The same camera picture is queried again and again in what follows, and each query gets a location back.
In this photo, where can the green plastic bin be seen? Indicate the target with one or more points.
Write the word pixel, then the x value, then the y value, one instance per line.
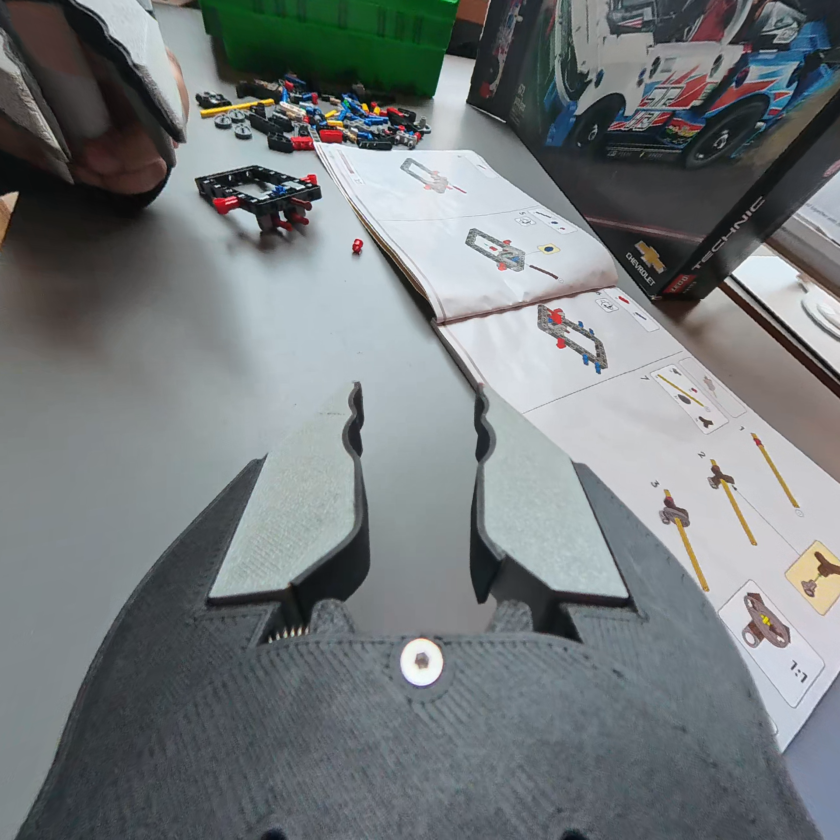
pixel 328 39

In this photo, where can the white round object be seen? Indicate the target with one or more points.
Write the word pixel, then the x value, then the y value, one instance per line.
pixel 820 305

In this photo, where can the black lego connector piece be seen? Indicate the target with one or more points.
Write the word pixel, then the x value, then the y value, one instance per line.
pixel 213 100

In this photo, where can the yellow lego axle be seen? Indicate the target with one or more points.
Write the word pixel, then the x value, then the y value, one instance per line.
pixel 233 109

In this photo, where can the person's left hand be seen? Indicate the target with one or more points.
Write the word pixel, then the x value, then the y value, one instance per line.
pixel 124 157

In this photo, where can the black lego set box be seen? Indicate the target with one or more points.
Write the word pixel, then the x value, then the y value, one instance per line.
pixel 656 164

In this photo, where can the lego instruction booklet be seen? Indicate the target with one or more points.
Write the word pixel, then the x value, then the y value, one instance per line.
pixel 459 216

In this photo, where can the pile of lego pieces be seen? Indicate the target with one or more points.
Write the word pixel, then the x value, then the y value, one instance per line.
pixel 302 141

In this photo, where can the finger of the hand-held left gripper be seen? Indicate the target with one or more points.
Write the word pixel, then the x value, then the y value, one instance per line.
pixel 154 72
pixel 26 111

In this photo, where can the black lego frame assembly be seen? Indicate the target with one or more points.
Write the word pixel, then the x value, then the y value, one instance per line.
pixel 210 184

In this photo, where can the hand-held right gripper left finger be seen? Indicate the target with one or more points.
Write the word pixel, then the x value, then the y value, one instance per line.
pixel 295 518

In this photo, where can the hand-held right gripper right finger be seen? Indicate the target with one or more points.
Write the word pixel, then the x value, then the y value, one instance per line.
pixel 544 525

